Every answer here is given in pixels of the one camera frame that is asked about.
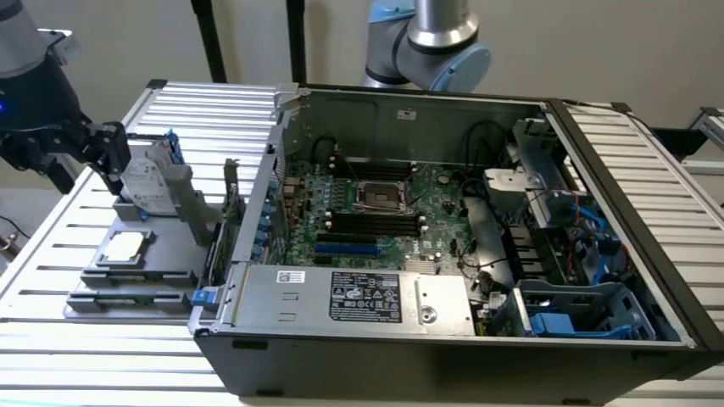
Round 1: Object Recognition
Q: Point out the black expansion slot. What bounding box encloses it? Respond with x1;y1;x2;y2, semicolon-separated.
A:
313;231;379;245

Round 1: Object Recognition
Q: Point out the grey fan shroud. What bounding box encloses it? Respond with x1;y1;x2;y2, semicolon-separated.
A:
481;167;540;205

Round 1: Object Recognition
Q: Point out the black cable over table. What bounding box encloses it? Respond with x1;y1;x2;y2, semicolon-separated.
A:
564;99;689;159

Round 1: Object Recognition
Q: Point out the black cable with ring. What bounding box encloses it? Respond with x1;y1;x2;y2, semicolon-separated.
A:
0;215;36;256

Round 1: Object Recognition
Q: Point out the silver power supply unit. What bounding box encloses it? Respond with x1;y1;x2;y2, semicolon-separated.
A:
232;264;477;338

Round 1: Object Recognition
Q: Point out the silver chipset heat sink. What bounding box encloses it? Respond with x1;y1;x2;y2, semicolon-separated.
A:
403;259;444;275

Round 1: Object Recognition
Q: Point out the black open PC case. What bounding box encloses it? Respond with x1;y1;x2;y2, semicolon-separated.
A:
188;81;724;399

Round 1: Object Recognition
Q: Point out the grey-blue plastic disk bay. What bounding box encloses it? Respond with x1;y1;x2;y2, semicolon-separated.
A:
508;278;660;341

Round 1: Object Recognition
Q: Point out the green motherboard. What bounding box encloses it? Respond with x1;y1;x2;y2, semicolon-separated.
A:
275;163;488;276

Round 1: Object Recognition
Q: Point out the silver square CPU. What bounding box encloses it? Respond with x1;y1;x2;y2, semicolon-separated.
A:
103;231;153;263

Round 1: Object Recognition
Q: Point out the metal drive cage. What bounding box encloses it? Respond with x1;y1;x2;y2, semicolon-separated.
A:
505;117;593;200

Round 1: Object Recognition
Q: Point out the black vertical pole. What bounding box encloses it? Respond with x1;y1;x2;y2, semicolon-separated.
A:
189;0;228;84
284;0;309;85

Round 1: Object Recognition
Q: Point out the black RAM slot bank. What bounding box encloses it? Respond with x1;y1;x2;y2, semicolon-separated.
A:
328;210;427;237
345;158;413;181

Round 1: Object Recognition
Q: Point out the blue wire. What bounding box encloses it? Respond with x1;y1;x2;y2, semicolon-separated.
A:
568;202;627;293

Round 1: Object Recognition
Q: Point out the blue expansion slot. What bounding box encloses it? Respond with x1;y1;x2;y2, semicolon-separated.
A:
313;243;379;258

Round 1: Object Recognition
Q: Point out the CPU socket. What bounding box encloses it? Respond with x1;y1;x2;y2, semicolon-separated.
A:
343;179;413;214

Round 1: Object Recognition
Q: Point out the grey parts rack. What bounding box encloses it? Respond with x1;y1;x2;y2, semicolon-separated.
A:
61;164;231;320

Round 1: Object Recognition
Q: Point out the graphics card with metal bracket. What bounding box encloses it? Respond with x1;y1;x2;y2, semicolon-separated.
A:
204;158;247;286

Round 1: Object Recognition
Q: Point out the aluminium frame beside table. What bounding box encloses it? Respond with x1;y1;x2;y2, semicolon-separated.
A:
676;106;724;176

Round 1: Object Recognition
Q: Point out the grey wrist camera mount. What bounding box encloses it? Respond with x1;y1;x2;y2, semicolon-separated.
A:
35;27;81;65

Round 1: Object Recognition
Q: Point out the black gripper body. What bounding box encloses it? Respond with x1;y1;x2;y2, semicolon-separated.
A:
0;59;95;148

